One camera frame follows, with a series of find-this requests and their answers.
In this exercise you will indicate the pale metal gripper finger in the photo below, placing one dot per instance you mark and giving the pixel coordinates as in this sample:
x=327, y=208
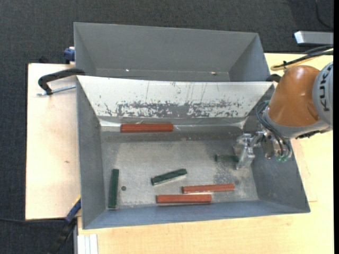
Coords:
x=241, y=145
x=246, y=158

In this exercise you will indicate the dark green flat block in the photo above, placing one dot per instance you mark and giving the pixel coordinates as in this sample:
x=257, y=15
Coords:
x=226, y=158
x=168, y=176
x=113, y=188

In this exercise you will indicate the red-brown flat block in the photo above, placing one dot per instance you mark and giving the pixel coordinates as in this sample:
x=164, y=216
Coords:
x=147, y=127
x=208, y=188
x=183, y=198

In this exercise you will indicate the grey metal bin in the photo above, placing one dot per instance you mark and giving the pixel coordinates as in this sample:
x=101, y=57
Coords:
x=169, y=155

